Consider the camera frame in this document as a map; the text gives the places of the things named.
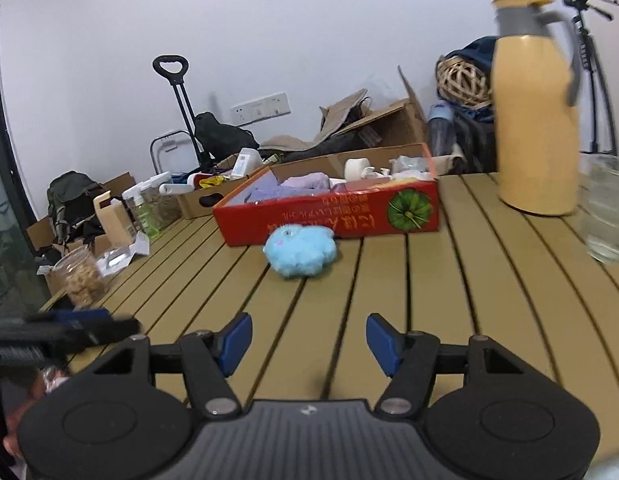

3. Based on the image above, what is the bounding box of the wicker ball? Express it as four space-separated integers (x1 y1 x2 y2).
436 56 492 109

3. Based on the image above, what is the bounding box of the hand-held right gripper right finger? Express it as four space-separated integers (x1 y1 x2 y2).
366 313 527 418

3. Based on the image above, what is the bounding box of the white wall outlet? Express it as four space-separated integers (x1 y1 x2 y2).
230 91 291 125

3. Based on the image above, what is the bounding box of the white tape roll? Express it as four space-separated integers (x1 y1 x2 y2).
344 158 373 181

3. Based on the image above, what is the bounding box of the clear jar of nuts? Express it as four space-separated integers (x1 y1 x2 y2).
50 245 108 309

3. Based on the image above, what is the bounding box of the large open cardboard box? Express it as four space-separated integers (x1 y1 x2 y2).
334 66 431 154

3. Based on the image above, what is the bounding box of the blue water bottle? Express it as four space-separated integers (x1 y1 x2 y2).
428 103 458 157

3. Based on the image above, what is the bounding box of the black trolley handle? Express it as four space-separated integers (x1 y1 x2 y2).
152 55 215 171

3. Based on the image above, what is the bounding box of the yellow thermos jug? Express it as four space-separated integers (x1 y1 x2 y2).
491 0 583 217

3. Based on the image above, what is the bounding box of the white rectangular box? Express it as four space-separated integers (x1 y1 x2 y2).
232 147 265 179

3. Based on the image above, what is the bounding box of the lilac fluffy towel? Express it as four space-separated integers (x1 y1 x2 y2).
282 172 331 194

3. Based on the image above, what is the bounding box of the black trolley bag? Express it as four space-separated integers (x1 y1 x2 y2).
194 111 260 159

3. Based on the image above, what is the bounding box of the black carrying case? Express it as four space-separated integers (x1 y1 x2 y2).
454 110 498 174

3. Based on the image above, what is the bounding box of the purple knitted cloth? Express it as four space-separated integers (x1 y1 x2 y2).
249 184 286 206

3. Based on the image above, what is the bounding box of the white plastic packet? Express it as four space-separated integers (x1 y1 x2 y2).
96 232 151 279

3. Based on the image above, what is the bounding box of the black tripod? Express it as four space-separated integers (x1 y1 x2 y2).
562 0 619 156

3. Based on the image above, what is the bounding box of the dark backpack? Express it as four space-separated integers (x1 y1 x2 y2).
46 171 111 246

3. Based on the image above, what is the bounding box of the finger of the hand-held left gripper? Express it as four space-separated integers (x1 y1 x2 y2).
0 316 142 363
0 309 114 333

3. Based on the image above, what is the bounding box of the green spray bottle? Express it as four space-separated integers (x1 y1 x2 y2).
124 185 163 241

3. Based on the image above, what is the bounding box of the brown cardboard box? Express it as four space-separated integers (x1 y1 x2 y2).
176 170 270 220

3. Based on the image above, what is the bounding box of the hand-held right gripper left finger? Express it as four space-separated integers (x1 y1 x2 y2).
92 312 253 419

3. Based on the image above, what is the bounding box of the dark glass door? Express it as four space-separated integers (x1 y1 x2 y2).
0 5 46 321

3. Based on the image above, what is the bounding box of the beige bottle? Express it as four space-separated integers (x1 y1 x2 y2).
92 191 136 249

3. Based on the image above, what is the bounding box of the plastic jar with white lid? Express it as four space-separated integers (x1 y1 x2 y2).
150 172 183 228

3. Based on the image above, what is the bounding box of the crumpled white plastic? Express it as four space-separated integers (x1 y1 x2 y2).
389 156 435 181

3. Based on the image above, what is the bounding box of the cardboard box with backpack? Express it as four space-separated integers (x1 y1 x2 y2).
26 172 138 262

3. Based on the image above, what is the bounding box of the blue plush toy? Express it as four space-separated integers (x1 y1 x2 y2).
263 225 339 279

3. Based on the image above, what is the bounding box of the red cardboard box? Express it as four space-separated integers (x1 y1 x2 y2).
212 142 440 247

